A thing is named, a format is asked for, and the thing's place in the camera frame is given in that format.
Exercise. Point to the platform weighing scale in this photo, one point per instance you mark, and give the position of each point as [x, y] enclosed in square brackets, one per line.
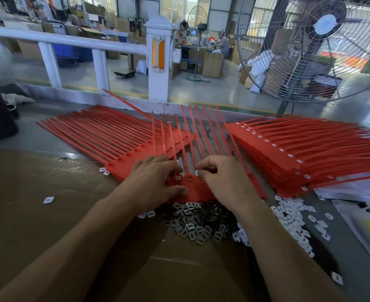
[125, 70]

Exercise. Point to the clear plastic bag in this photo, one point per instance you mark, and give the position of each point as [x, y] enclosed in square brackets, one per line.
[361, 223]

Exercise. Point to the pile of white plastic caps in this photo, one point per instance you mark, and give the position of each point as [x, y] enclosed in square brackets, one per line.
[293, 216]

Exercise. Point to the pile of metal clips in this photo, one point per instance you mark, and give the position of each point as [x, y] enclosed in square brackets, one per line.
[197, 223]

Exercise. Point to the brown cardboard box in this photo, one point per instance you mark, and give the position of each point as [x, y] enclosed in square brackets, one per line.
[212, 63]
[27, 48]

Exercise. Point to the person's left hand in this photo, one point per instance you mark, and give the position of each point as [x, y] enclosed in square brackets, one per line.
[147, 188]

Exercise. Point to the large metal industrial fan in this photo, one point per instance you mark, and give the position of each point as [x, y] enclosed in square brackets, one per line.
[317, 43]

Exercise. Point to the blue plastic bin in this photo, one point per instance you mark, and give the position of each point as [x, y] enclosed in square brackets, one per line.
[70, 52]

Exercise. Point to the white plastic cap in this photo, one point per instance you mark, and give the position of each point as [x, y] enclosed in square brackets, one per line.
[337, 278]
[104, 171]
[147, 214]
[48, 200]

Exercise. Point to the white railing fence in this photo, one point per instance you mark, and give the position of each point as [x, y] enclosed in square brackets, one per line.
[158, 59]

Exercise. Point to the white cloth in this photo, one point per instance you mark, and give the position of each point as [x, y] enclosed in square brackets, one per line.
[16, 99]

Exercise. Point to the person's right thumb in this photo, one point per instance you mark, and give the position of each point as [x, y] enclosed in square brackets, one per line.
[203, 177]

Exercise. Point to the red plastic seal strip sheet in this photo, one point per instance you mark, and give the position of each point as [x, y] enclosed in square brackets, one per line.
[197, 190]

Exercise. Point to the person's right forearm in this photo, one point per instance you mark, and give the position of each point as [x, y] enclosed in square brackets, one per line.
[282, 257]

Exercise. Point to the person's left forearm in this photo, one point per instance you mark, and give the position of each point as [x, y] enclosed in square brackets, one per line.
[62, 251]

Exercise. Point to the pile of red seal strips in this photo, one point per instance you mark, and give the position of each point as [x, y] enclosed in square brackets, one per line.
[298, 147]
[109, 135]

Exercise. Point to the person's right hand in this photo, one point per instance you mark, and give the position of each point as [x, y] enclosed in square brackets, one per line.
[229, 185]

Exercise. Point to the black pedestal fan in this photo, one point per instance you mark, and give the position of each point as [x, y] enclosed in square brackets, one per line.
[198, 37]

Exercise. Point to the person's left thumb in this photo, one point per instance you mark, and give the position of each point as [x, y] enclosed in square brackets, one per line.
[176, 194]

